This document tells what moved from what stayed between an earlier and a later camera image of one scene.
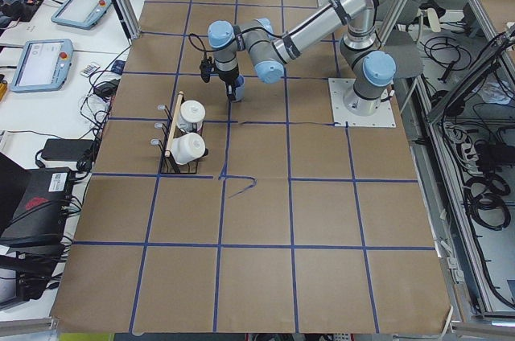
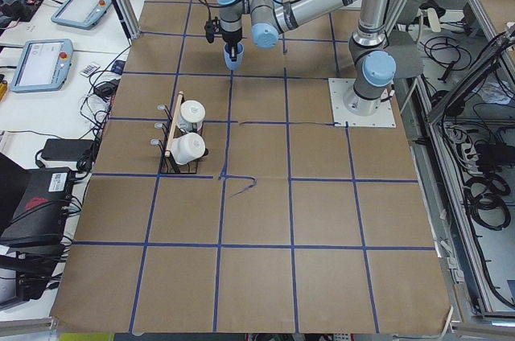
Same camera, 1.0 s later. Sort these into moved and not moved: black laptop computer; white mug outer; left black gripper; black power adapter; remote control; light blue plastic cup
Moved: left black gripper; light blue plastic cup
Not moved: black laptop computer; black power adapter; white mug outer; remote control
